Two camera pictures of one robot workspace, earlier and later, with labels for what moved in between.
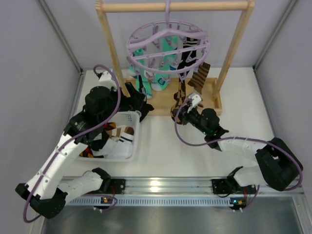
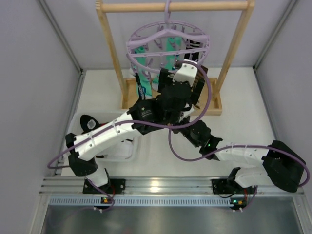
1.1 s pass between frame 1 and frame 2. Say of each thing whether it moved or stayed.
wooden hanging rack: stayed
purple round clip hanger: stayed
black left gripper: moved
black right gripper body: moved
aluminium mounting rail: stayed
